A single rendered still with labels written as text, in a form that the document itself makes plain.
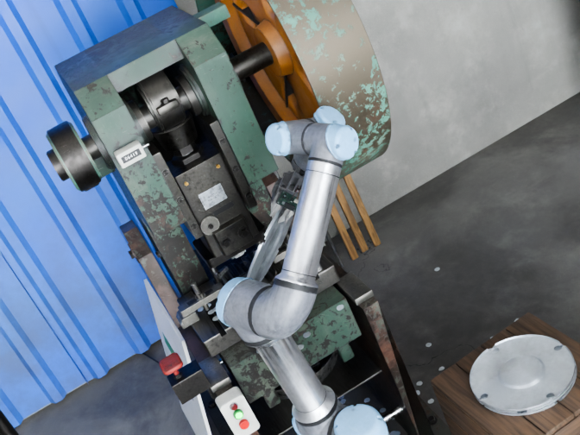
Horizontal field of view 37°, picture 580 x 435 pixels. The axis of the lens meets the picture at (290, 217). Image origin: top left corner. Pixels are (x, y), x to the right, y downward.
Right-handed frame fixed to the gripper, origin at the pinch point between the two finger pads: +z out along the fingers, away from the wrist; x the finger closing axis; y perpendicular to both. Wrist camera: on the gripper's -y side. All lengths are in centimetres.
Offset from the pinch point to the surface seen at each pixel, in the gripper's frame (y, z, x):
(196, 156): -18.3, 8.2, -27.0
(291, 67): -37.5, -19.5, -14.1
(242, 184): -16.5, 8.6, -12.2
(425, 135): -184, 62, 53
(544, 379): -1, 11, 85
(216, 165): -16.8, 6.8, -20.9
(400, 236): -137, 87, 60
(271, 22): -41, -27, -24
